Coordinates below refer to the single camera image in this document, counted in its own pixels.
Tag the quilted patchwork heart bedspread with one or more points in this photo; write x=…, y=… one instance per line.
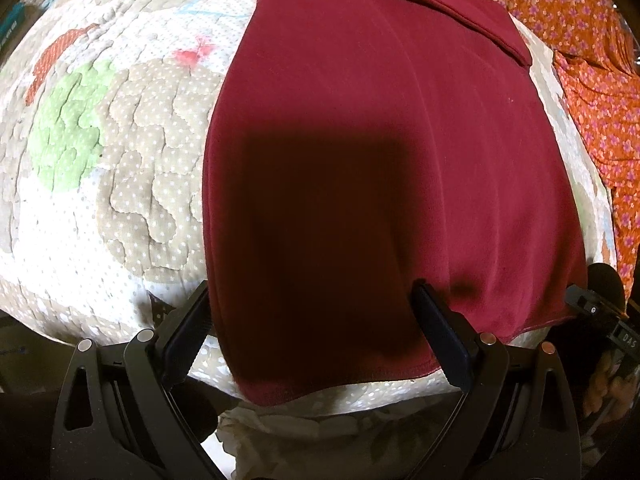
x=106, y=107

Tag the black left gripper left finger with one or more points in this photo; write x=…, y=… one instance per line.
x=117, y=417

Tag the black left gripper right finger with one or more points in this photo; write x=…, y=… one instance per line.
x=515, y=418

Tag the white crumpled sheet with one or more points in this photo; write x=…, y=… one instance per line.
x=385, y=443

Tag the person's right hand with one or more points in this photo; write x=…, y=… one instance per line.
x=605, y=388

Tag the maroon red small garment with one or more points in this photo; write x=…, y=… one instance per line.
x=357, y=146

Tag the orange floral fabric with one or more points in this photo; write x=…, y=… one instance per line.
x=592, y=55

